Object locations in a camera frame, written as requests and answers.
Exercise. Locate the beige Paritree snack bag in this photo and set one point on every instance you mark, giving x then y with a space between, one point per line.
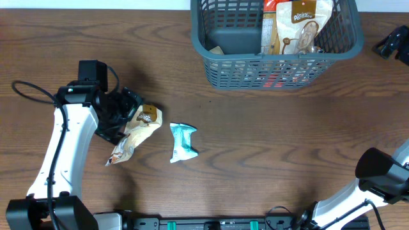
299 22

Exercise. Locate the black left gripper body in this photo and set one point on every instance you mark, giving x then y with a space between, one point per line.
121 107

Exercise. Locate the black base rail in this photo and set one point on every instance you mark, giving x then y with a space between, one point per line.
271 221

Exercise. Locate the teal white snack packet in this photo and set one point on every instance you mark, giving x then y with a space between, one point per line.
182 149

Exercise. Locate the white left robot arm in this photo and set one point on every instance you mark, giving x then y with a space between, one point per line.
83 108

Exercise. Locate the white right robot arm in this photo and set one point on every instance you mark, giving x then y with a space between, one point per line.
380 179

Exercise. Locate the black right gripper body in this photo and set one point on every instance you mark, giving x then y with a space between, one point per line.
390 43

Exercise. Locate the spaghetti packet orange and tan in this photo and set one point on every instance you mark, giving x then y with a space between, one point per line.
269 35

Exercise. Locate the beige Paritree dried food bag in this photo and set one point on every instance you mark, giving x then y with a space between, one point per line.
146 120

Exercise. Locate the grey plastic basket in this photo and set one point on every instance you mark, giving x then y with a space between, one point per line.
227 35

